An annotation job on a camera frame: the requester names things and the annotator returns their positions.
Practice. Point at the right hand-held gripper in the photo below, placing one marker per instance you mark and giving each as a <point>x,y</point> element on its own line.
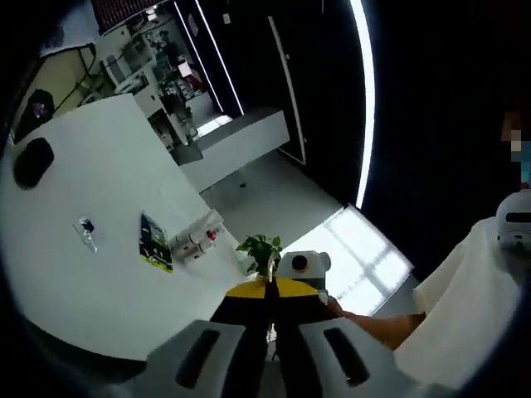
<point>311,269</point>

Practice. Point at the background office desks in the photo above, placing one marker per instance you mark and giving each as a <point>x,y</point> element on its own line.
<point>137,62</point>

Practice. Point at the green black skincare sachet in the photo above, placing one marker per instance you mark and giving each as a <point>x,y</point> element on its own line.
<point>157,244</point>

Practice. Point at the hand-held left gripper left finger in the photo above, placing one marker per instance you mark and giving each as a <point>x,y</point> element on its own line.
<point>240,315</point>

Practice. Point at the black chair armrest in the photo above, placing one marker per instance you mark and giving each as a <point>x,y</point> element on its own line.
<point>33,161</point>

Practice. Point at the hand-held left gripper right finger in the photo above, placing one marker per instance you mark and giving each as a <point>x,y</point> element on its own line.
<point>303,315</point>

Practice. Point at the white skincare bottle clear cap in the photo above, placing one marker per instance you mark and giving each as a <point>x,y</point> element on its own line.
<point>186,248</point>

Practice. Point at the green potted plant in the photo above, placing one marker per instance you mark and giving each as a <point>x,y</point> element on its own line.
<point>257,248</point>

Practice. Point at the person's right hand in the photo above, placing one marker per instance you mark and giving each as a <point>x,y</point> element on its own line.
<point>340,311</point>

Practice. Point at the person's white shirt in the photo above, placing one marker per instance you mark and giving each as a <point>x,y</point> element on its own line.
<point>464,311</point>

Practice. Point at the curved ceiling light strip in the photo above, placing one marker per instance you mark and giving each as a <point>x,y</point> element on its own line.
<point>369,103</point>

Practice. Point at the white skincare tube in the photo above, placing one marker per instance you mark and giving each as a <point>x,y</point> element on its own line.
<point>201,221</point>

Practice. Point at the clear skincare sachet blue label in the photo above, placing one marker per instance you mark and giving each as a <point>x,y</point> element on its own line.
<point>87,232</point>

